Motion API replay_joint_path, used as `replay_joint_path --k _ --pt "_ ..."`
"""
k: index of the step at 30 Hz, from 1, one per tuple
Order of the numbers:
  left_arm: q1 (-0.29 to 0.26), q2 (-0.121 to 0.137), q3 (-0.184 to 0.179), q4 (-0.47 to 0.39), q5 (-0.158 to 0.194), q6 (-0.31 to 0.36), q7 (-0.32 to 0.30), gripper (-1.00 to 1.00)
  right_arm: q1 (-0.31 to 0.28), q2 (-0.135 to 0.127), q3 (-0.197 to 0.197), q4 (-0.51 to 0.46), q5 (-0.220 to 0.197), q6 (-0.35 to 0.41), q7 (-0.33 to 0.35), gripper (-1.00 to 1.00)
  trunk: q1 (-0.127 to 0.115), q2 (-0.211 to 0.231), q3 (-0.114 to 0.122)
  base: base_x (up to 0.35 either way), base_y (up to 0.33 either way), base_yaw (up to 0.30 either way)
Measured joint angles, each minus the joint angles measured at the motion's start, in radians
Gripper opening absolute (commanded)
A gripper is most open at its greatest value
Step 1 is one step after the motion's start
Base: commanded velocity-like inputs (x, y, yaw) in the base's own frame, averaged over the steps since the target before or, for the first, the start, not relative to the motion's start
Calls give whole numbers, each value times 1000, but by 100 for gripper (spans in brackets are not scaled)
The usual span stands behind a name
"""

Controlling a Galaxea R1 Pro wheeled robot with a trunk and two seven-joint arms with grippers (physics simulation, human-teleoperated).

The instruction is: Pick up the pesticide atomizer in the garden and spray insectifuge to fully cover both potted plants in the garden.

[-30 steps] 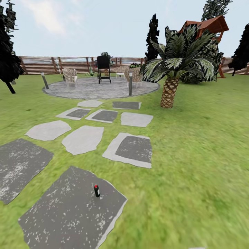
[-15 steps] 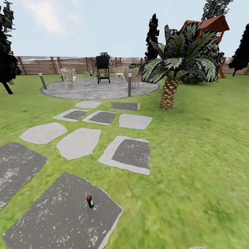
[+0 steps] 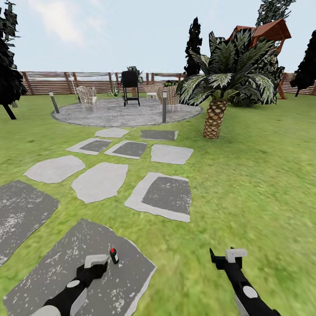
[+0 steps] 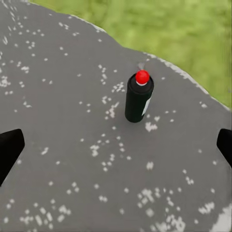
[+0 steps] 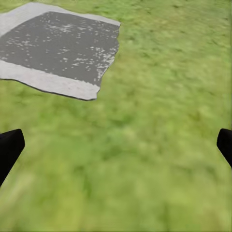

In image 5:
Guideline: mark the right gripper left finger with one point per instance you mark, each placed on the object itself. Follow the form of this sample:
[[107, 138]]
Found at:
[[12, 144]]

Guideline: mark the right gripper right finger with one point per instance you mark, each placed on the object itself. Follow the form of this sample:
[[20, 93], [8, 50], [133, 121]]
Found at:
[[224, 143]]

